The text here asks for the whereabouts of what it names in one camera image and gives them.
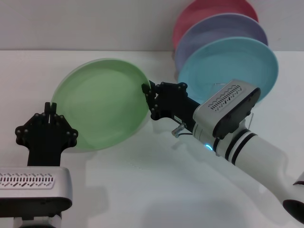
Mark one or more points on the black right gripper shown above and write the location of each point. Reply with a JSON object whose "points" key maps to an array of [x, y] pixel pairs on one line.
{"points": [[173, 104]]}

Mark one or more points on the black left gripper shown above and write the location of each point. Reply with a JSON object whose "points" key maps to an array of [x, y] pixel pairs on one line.
{"points": [[45, 147]]}

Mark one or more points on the green round plate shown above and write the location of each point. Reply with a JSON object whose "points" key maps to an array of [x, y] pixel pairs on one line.
{"points": [[102, 104]]}

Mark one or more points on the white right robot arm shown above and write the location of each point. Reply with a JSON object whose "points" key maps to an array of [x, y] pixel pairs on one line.
{"points": [[261, 156]]}

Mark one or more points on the light blue round plate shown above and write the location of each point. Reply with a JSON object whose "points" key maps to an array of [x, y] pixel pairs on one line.
{"points": [[228, 61]]}

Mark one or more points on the purple round plate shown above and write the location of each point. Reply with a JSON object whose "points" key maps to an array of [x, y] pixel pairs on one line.
{"points": [[213, 31]]}

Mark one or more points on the red round plate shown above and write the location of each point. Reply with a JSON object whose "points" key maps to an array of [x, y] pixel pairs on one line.
{"points": [[202, 12]]}

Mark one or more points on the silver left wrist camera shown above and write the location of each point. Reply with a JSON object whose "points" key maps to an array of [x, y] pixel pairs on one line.
{"points": [[31, 187]]}

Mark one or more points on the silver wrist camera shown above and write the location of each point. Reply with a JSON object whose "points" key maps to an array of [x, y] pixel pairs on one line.
{"points": [[31, 187], [223, 104]]}

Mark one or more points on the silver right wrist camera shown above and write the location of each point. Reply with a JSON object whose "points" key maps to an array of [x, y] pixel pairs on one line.
{"points": [[223, 104]]}

